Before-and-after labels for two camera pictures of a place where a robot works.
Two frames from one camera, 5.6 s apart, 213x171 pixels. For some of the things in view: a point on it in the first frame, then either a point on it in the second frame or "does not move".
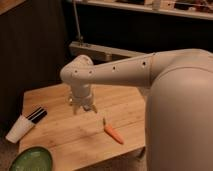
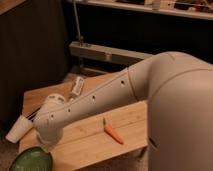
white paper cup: (18, 128) does not move
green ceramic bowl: (32, 159) does not move
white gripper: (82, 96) → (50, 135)
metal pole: (78, 29) does not move
